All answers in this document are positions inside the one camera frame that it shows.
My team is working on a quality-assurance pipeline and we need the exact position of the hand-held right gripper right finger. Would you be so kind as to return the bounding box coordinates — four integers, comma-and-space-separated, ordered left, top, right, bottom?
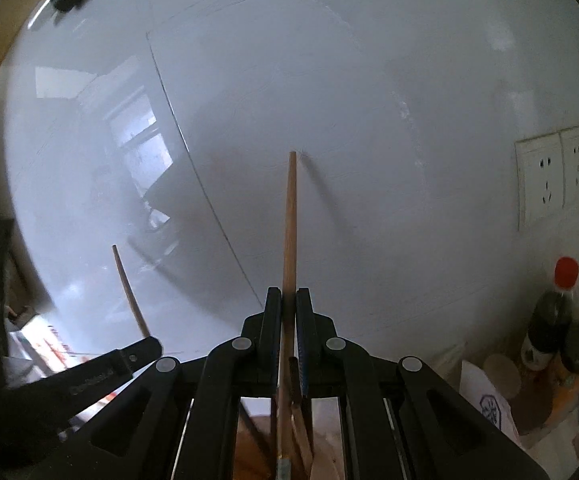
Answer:
296, 287, 551, 480

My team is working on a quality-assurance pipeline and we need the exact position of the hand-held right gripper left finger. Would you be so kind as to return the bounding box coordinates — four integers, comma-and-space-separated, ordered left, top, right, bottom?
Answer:
60, 287, 282, 480

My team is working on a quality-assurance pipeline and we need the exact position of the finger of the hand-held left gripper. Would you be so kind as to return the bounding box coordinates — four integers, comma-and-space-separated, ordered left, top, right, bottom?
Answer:
48, 336, 164, 419

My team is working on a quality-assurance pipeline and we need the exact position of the plain wooden chopstick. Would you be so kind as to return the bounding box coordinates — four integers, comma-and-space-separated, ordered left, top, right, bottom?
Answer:
112, 245, 151, 340

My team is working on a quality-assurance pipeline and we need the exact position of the wooden chopstick patterned end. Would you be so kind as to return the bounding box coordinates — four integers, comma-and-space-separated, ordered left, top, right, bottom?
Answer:
272, 150, 299, 480

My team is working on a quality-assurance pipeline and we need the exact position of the red and white box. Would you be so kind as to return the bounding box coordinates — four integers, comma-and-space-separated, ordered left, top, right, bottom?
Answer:
7, 309, 120, 411

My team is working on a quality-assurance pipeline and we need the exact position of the white packet blue print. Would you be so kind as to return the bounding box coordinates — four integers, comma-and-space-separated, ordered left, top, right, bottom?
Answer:
459, 360, 521, 437

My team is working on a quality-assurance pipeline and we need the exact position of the paper cup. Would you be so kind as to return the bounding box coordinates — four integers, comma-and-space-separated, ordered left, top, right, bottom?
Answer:
482, 352, 523, 402

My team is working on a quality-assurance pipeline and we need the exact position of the dark bottle red cap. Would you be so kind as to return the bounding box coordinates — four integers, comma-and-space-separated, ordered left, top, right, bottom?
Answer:
519, 256, 579, 372

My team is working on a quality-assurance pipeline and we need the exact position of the white wall socket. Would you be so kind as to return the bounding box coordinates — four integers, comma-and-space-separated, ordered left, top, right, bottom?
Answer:
559, 125, 579, 207
514, 132, 566, 232

